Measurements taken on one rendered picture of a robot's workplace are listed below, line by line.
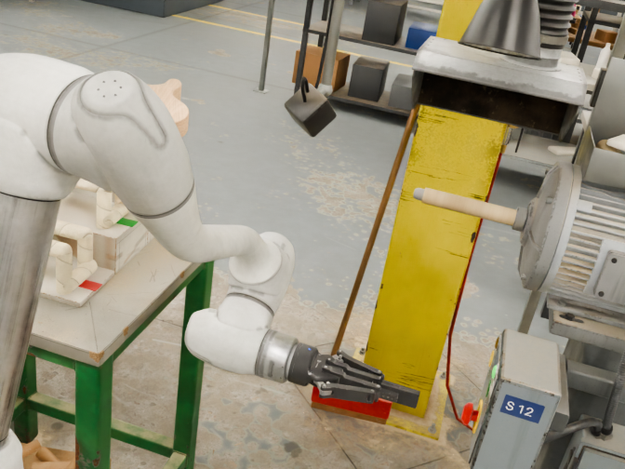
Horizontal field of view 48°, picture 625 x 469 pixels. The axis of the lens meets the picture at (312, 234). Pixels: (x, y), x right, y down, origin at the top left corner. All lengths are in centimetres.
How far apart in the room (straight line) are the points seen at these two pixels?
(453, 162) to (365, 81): 408
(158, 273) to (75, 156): 77
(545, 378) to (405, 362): 149
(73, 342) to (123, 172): 61
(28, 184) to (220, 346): 51
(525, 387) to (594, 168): 40
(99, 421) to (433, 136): 135
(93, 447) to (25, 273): 62
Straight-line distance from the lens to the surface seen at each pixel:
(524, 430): 122
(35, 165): 95
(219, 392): 276
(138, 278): 161
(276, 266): 133
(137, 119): 84
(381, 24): 615
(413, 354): 263
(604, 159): 130
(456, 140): 228
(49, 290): 155
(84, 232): 154
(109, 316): 148
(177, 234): 99
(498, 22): 119
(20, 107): 94
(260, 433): 261
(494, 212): 139
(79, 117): 85
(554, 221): 129
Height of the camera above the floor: 176
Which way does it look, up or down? 26 degrees down
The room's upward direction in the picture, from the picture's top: 10 degrees clockwise
